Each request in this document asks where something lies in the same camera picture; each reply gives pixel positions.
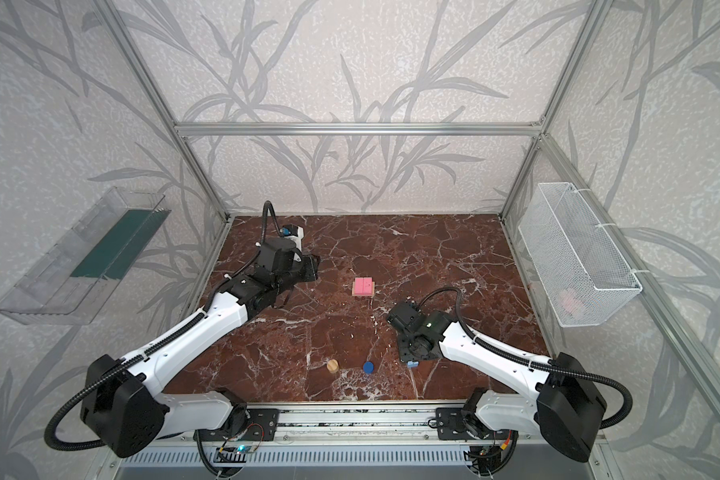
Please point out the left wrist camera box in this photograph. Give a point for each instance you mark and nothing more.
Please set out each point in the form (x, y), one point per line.
(293, 232)

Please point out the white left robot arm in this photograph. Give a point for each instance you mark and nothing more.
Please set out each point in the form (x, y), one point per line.
(124, 405)

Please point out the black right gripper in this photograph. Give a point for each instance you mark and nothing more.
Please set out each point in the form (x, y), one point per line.
(400, 318)

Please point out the white wire mesh basket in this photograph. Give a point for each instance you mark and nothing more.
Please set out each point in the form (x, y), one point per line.
(571, 248)

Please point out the aluminium enclosure frame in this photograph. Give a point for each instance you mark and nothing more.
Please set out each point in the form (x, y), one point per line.
(692, 355)

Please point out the pink block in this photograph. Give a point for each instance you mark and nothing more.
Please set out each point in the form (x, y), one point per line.
(360, 286)
(368, 286)

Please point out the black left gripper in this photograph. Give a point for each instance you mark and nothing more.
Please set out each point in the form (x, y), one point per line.
(303, 267)

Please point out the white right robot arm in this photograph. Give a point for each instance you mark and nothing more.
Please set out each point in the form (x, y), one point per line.
(555, 398)

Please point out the natural wood cylinder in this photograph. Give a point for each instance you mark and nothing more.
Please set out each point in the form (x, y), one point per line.
(333, 366)

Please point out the clear plastic wall tray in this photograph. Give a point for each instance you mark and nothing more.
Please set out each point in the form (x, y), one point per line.
(71, 283)

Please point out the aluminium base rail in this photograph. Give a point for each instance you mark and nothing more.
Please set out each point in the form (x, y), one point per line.
(366, 423)

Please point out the pink object in basket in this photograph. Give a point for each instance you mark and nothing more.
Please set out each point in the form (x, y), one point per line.
(571, 303)

